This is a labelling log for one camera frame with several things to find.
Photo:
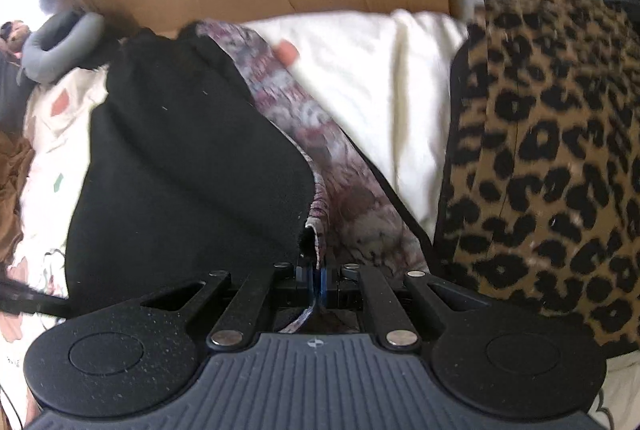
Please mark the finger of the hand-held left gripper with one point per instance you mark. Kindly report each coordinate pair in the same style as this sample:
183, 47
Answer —
35, 302

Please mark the black shorts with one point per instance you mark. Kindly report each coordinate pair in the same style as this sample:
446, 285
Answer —
190, 170

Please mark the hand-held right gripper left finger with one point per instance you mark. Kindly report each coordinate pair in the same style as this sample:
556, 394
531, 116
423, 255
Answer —
311, 285

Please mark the leopard print cloth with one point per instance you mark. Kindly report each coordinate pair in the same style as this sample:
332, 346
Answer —
550, 160

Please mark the brown cloth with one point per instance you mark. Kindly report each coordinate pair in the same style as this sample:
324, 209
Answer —
12, 190

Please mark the grey neck pillow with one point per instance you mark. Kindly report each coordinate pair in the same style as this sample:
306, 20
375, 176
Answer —
50, 60

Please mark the floral patterned cloth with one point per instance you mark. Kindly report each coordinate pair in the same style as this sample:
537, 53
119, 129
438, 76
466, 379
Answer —
350, 210

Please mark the white printed bedsheet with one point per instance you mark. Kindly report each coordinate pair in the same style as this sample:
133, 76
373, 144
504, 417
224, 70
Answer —
390, 100

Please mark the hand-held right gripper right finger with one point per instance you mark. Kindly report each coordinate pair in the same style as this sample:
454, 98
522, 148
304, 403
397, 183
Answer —
324, 287

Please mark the plush toy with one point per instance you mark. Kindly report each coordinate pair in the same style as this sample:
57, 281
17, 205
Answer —
15, 37

